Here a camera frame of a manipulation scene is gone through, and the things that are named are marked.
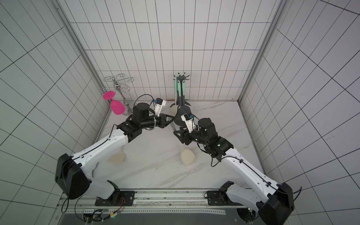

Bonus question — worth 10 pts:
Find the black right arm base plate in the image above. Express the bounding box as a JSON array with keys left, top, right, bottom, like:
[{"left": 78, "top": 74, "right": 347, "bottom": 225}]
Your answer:
[{"left": 204, "top": 181, "right": 242, "bottom": 206}]

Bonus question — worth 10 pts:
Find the aluminium mounting rail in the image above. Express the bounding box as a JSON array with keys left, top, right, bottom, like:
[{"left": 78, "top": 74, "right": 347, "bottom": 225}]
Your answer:
[{"left": 69, "top": 185, "right": 266, "bottom": 212}]

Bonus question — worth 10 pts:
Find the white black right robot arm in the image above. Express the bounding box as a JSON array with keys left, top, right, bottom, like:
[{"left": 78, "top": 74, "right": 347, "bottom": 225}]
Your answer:
[{"left": 174, "top": 114, "right": 294, "bottom": 225}]

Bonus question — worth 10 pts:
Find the cream spatula mint handle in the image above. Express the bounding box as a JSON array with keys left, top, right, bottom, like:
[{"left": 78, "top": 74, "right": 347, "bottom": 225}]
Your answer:
[{"left": 108, "top": 149, "right": 126, "bottom": 164}]

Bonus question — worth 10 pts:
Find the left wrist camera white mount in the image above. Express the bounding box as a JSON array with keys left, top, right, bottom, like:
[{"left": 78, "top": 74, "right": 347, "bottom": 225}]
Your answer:
[{"left": 154, "top": 98, "right": 167, "bottom": 117}]

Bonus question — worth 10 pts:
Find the grey spatula mint handle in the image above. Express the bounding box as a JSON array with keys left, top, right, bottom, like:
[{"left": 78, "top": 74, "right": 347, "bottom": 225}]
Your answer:
[{"left": 177, "top": 75, "right": 191, "bottom": 113}]

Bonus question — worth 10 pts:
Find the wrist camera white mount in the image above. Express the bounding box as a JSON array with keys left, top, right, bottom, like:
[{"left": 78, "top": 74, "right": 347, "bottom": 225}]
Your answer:
[
  {"left": 154, "top": 98, "right": 167, "bottom": 117},
  {"left": 181, "top": 112, "right": 197, "bottom": 133}
]

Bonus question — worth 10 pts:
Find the electronics board with green led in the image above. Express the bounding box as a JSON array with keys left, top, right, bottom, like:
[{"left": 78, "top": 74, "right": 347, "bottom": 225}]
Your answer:
[{"left": 82, "top": 209, "right": 118, "bottom": 224}]

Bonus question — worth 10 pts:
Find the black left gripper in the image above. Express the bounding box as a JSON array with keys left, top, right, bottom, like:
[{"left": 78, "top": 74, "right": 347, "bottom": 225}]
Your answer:
[{"left": 141, "top": 113, "right": 176, "bottom": 128}]

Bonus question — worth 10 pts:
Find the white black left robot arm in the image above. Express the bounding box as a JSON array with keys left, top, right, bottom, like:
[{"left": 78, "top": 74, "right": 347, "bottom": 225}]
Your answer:
[{"left": 55, "top": 98, "right": 174, "bottom": 203}]

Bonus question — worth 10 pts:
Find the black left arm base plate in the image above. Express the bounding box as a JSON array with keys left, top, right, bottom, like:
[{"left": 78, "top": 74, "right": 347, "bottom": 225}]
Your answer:
[{"left": 95, "top": 190, "right": 135, "bottom": 207}]

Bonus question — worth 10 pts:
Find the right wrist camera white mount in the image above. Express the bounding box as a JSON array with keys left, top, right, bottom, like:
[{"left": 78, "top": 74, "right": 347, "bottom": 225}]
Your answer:
[{"left": 181, "top": 112, "right": 197, "bottom": 133}]

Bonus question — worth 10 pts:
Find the chrome wine glass rack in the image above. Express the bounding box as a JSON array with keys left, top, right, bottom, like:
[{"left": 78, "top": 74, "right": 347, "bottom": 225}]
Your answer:
[{"left": 102, "top": 73, "right": 134, "bottom": 115}]

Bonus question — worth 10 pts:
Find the pink plastic wine glass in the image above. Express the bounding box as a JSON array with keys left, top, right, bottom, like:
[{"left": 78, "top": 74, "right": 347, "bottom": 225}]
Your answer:
[{"left": 103, "top": 91, "right": 126, "bottom": 115}]

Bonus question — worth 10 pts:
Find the cream turner mint handle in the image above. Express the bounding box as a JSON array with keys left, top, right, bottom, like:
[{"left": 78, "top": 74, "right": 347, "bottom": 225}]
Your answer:
[{"left": 170, "top": 78, "right": 178, "bottom": 117}]

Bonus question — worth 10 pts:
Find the dark grey utensil rack stand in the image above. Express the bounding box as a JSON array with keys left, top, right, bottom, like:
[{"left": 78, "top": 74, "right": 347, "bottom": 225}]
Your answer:
[{"left": 170, "top": 72, "right": 191, "bottom": 127}]

